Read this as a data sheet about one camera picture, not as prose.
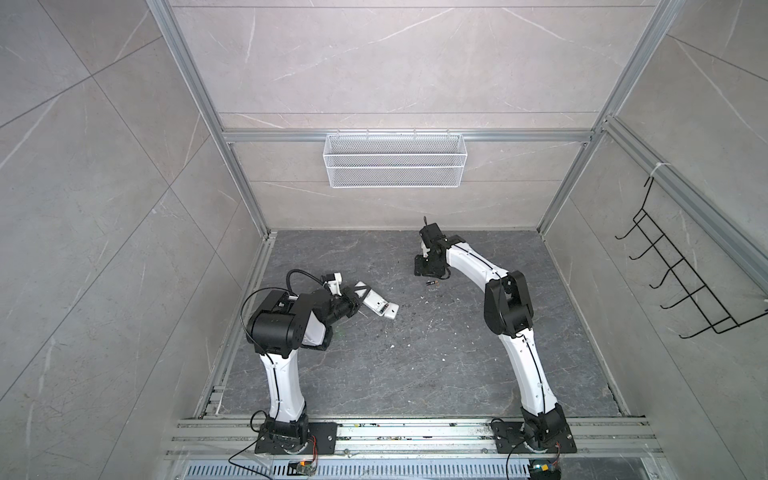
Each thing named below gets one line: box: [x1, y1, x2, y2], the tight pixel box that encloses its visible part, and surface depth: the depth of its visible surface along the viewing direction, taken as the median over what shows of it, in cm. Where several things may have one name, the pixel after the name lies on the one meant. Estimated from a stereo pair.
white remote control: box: [355, 281, 400, 319], surface depth 95 cm
